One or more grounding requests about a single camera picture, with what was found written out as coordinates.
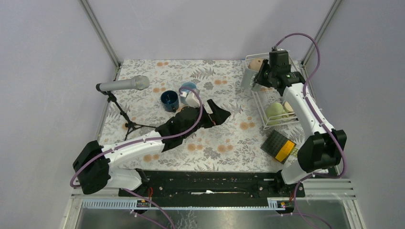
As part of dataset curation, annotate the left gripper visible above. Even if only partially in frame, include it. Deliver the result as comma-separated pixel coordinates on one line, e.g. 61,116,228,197
182,99,230,139

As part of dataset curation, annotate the grey-green cup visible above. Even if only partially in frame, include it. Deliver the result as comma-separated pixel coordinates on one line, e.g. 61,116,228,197
241,68,261,92

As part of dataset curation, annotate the light blue cup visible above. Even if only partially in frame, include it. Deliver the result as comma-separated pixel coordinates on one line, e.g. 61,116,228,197
180,82,200,95

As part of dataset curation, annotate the dark blue cup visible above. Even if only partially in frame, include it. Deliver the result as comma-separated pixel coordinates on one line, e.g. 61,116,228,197
160,90,179,112

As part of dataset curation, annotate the silver microphone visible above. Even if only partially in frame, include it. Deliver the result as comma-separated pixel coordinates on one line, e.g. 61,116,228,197
96,75,150,93

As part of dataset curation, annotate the black tripod mic stand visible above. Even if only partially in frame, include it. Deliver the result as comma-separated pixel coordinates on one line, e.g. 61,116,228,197
102,91,155,141

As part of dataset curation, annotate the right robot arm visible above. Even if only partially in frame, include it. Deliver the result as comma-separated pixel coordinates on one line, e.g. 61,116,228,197
254,50,347,197

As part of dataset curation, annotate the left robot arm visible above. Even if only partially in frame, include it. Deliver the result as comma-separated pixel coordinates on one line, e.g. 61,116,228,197
71,99,231,196

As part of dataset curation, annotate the beige ribbed cup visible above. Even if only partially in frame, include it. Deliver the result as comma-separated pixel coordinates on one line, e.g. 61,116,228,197
248,58,264,72

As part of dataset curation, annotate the floral table mat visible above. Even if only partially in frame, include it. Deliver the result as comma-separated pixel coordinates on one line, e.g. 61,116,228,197
99,60,296,172

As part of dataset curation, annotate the light green cup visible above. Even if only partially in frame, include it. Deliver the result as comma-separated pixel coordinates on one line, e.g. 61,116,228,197
264,102,285,125

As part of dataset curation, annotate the cream cup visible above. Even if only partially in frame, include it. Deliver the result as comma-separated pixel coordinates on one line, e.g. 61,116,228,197
283,102,295,116

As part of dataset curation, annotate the dark grey building plate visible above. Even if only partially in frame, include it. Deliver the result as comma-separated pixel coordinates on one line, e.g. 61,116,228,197
260,130,291,159

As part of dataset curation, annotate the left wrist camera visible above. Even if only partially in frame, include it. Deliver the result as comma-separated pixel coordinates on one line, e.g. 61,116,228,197
180,91,200,108

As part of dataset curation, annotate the white wire dish rack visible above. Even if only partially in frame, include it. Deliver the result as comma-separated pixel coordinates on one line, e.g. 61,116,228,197
245,53,319,135

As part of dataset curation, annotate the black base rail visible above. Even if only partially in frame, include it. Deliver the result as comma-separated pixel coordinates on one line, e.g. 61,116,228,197
86,169,339,209

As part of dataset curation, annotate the white cable duct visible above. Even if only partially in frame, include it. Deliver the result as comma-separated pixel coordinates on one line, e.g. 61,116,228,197
82,196,292,212

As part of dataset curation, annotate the right aluminium frame post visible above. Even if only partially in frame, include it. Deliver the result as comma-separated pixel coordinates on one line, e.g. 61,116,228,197
301,0,343,66

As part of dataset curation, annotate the aluminium frame post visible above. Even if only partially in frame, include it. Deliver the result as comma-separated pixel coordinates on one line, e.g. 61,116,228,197
301,0,343,66
78,0,121,68

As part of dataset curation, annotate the left aluminium frame post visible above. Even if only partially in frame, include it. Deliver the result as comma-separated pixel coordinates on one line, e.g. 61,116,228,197
78,0,121,68

